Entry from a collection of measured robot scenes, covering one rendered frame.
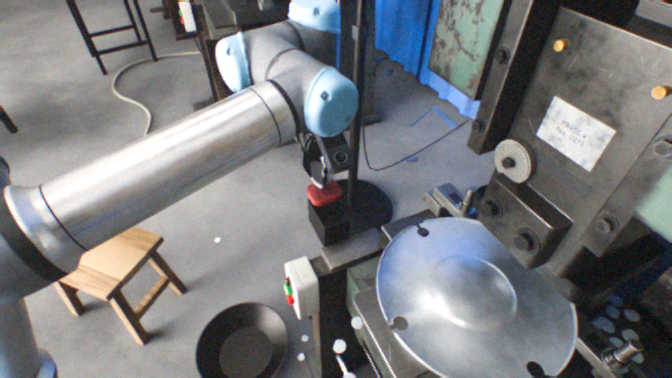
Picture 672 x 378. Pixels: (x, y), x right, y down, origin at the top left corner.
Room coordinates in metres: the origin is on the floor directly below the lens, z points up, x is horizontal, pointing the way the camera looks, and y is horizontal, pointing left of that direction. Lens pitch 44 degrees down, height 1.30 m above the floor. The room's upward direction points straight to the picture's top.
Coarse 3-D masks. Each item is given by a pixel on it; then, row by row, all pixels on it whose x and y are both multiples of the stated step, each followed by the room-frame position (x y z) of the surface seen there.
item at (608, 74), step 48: (624, 0) 0.40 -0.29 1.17; (576, 48) 0.36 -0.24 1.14; (624, 48) 0.32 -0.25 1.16; (528, 96) 0.38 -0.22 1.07; (576, 96) 0.34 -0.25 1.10; (624, 96) 0.30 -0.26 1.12; (528, 144) 0.36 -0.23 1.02; (576, 144) 0.32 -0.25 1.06; (624, 144) 0.28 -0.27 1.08; (528, 192) 0.33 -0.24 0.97; (576, 192) 0.29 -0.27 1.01; (528, 240) 0.28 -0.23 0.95; (576, 240) 0.27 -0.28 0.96
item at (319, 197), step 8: (312, 184) 0.58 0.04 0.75; (336, 184) 0.58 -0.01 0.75; (312, 192) 0.56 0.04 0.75; (320, 192) 0.56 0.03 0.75; (328, 192) 0.56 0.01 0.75; (336, 192) 0.55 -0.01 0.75; (312, 200) 0.54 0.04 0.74; (320, 200) 0.53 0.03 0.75; (328, 200) 0.54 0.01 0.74; (336, 200) 0.54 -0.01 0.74
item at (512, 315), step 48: (432, 240) 0.40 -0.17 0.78; (480, 240) 0.40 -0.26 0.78; (384, 288) 0.31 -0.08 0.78; (432, 288) 0.31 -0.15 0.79; (480, 288) 0.31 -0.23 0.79; (528, 288) 0.31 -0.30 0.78; (432, 336) 0.23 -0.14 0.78; (480, 336) 0.24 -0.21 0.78; (528, 336) 0.24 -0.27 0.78; (576, 336) 0.23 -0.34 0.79
